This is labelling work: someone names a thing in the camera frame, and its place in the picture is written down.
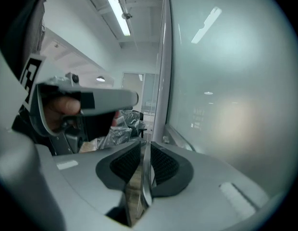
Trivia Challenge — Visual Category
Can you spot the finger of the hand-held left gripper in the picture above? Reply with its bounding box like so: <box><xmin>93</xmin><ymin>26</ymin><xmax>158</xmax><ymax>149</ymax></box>
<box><xmin>80</xmin><ymin>88</ymin><xmax>139</xmax><ymax>113</ymax></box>

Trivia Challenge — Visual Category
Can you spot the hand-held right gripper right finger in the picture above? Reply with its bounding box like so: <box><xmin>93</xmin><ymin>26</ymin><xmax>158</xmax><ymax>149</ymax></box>
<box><xmin>137</xmin><ymin>141</ymin><xmax>277</xmax><ymax>231</ymax></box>

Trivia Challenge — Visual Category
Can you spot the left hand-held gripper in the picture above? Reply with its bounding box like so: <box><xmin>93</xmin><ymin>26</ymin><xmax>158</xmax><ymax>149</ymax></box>
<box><xmin>19</xmin><ymin>52</ymin><xmax>116</xmax><ymax>155</ymax></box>

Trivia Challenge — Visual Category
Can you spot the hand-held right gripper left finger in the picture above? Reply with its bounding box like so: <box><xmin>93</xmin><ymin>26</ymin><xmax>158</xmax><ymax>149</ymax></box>
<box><xmin>34</xmin><ymin>140</ymin><xmax>142</xmax><ymax>228</ymax></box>

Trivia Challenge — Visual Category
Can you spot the silver door lever handle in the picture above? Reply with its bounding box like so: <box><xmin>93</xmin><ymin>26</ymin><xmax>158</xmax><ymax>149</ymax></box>
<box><xmin>138</xmin><ymin>124</ymin><xmax>196</xmax><ymax>208</ymax></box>

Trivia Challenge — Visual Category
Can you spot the pale green door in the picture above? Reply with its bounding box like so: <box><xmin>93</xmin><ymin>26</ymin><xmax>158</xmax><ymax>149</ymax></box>
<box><xmin>166</xmin><ymin>0</ymin><xmax>294</xmax><ymax>197</ymax></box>

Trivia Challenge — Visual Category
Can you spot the person's left hand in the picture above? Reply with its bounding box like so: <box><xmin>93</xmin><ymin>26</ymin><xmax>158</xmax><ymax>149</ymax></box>
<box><xmin>44</xmin><ymin>96</ymin><xmax>82</xmax><ymax>133</ymax></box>

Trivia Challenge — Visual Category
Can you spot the grey-framed glass panel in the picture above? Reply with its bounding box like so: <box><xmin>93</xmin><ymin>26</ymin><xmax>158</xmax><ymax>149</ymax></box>
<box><xmin>121</xmin><ymin>72</ymin><xmax>160</xmax><ymax>116</ymax></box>

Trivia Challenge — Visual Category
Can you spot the plastic-wrapped black chair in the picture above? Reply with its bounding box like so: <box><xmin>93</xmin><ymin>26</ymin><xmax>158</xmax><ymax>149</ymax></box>
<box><xmin>98</xmin><ymin>106</ymin><xmax>148</xmax><ymax>150</ymax></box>

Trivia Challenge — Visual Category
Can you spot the person's black jacket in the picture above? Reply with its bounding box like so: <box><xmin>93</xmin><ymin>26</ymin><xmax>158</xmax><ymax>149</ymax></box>
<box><xmin>3</xmin><ymin>0</ymin><xmax>53</xmax><ymax>155</ymax></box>

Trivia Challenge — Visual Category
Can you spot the long ceiling light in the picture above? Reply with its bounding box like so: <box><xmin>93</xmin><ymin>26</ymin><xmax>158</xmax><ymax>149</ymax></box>
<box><xmin>106</xmin><ymin>0</ymin><xmax>131</xmax><ymax>37</ymax></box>

